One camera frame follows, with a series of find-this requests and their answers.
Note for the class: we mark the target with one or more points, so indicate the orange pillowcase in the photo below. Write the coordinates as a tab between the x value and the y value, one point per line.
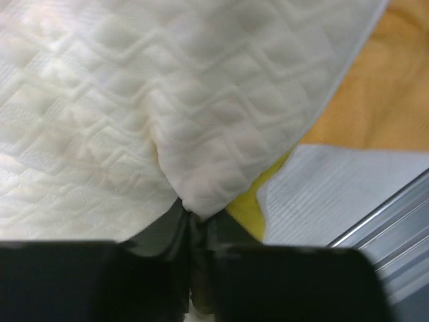
382	102

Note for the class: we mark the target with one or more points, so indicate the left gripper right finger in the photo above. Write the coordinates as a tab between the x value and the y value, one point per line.
235	277

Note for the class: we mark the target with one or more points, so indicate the cream memory foam pillow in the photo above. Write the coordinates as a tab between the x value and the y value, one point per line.
112	110

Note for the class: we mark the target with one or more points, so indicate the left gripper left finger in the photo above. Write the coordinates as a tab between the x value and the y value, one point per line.
144	278

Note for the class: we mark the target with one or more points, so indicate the aluminium mounting rail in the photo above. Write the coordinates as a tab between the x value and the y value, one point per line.
394	236

